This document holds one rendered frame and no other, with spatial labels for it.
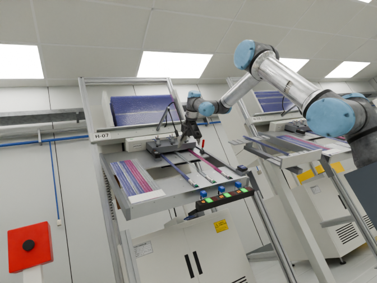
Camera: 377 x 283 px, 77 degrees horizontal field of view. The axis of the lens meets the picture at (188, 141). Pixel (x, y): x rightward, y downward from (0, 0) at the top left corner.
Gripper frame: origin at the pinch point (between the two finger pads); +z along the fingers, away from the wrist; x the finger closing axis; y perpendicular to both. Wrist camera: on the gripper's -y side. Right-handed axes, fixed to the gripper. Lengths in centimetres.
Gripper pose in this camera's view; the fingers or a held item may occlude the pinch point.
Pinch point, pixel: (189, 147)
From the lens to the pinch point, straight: 148.7
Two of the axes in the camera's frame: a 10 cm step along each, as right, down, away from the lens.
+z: -1.2, 8.8, 4.7
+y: -4.6, -4.6, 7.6
